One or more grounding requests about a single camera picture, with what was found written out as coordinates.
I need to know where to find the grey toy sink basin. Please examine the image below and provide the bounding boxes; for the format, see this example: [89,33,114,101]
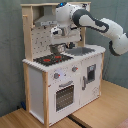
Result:
[67,47,94,56]

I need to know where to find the left red stove knob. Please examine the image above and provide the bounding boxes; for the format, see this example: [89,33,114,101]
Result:
[54,73,60,79]

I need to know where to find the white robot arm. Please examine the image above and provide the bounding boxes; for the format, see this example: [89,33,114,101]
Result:
[51,2,128,56]

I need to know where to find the small metal cooking pot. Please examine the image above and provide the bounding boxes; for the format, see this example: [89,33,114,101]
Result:
[50,43,66,55]

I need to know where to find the right red stove knob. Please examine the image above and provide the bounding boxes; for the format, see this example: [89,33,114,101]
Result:
[71,66,79,73]

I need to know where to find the black toy faucet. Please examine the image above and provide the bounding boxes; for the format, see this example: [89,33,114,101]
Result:
[66,42,75,49]

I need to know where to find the white cabinet door with dispenser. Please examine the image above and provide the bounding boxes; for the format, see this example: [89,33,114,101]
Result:
[78,62,103,107]

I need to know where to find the toy oven door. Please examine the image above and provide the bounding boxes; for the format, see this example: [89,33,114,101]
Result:
[49,79,78,122]

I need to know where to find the black toy stovetop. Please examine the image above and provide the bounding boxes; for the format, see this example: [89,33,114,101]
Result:
[34,54,71,66]

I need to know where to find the wooden toy kitchen unit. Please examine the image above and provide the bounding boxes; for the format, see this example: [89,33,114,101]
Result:
[22,3,105,128]

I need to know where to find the red stove knob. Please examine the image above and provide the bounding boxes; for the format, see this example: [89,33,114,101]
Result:
[54,73,60,79]
[71,66,79,73]

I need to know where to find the grey range hood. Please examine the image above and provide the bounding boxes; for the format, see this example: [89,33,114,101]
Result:
[35,6,57,27]

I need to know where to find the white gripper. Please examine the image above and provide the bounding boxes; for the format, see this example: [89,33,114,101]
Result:
[51,26,80,45]

